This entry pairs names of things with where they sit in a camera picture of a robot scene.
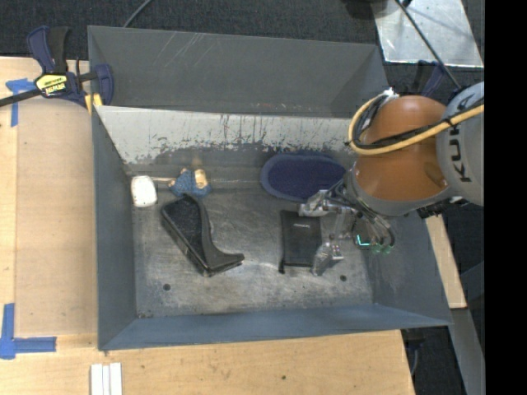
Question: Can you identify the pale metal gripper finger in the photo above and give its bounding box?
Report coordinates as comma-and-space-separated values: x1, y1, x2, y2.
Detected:
319, 249, 346, 276
310, 240, 339, 277

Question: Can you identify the black rectangular wallet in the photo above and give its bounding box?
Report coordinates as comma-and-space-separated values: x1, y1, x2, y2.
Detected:
278, 209, 323, 274

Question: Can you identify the dark blue oval pad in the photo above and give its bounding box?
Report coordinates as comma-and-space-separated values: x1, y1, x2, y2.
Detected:
259, 151, 347, 202

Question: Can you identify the grey metal bin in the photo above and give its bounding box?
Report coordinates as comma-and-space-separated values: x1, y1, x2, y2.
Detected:
86, 25, 455, 351

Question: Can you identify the black curved plastic piece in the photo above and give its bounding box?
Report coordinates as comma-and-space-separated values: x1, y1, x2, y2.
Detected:
193, 197, 246, 273

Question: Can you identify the blue and tan toy animal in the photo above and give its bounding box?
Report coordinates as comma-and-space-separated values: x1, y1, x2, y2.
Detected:
167, 167, 213, 199

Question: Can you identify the white rounded small object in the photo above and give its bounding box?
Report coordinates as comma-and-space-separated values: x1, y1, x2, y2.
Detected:
130, 174, 159, 209

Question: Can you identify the pale wood board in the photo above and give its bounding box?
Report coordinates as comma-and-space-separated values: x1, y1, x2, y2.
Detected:
13, 95, 100, 339

